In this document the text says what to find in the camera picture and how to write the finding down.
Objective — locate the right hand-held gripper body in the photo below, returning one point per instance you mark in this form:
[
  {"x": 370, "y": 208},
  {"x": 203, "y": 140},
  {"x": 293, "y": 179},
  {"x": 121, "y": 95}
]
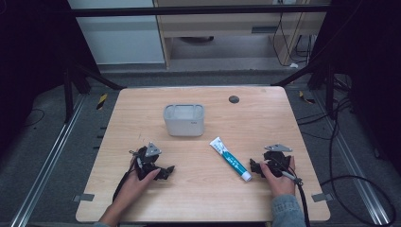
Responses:
[{"x": 277, "y": 160}]

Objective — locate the yellow and black tape strip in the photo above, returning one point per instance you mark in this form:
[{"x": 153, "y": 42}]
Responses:
[
  {"x": 306, "y": 98},
  {"x": 101, "y": 101}
]

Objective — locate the light wooden desk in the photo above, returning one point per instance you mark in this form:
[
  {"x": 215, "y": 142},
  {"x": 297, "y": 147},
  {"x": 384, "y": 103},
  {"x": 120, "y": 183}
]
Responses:
[{"x": 220, "y": 28}]

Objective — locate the black metal stand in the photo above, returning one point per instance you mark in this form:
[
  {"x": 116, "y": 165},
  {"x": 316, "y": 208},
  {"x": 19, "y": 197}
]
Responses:
[
  {"x": 329, "y": 91},
  {"x": 68, "y": 94}
]

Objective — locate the grey table grommet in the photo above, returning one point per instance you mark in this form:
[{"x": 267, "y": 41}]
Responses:
[{"x": 234, "y": 99}]

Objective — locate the person's right hand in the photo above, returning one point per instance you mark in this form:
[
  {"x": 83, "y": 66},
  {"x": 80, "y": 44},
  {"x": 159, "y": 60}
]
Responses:
[{"x": 282, "y": 184}]

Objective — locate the grey tape patch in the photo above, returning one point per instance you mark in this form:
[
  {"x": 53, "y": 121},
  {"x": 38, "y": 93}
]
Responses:
[
  {"x": 83, "y": 197},
  {"x": 321, "y": 197}
]

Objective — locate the white cabinet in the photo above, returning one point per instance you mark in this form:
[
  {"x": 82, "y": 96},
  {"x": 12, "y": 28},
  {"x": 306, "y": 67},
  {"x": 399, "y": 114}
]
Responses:
[{"x": 119, "y": 38}]

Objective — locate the white plastic container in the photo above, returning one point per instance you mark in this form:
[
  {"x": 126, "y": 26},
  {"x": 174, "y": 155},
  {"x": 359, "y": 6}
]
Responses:
[{"x": 183, "y": 121}]

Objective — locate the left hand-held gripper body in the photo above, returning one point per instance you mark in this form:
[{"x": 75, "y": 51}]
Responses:
[{"x": 148, "y": 162}]

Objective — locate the white and teal toothpaste tube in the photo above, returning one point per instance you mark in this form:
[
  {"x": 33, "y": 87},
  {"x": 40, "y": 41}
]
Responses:
[{"x": 231, "y": 160}]

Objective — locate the black horizontal frame bar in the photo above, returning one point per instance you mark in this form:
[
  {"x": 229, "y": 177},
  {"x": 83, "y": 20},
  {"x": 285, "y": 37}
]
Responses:
[{"x": 189, "y": 11}]

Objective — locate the aluminium floor rail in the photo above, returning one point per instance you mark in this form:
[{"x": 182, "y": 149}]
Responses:
[
  {"x": 353, "y": 167},
  {"x": 44, "y": 170}
]

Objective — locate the dark curtain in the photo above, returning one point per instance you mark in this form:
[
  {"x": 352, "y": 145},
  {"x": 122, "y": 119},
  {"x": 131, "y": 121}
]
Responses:
[
  {"x": 372, "y": 63},
  {"x": 31, "y": 63}
]

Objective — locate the person's left hand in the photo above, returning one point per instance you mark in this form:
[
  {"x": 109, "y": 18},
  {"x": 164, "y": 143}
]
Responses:
[{"x": 134, "y": 186}]

